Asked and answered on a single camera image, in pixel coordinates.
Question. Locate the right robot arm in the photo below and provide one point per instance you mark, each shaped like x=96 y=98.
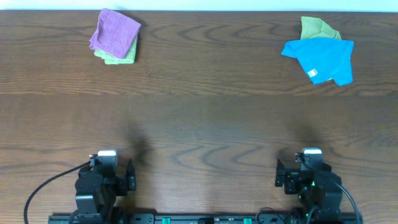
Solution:
x=318 y=189

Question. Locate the purple folded cloth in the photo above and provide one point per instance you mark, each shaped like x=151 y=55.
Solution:
x=114 y=34

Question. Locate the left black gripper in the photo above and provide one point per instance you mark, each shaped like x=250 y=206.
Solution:
x=128 y=182

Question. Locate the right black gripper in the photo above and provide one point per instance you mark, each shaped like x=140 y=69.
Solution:
x=291 y=178

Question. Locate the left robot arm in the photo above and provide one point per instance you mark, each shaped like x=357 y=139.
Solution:
x=97 y=187

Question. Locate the blue microfiber cloth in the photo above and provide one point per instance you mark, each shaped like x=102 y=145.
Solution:
x=323 y=59

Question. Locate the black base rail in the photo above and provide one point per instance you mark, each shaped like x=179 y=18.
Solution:
x=147 y=218

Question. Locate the light green folded cloth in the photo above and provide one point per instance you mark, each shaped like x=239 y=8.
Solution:
x=112 y=60

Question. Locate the olive green crumpled cloth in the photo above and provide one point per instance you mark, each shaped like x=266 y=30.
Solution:
x=313 y=27

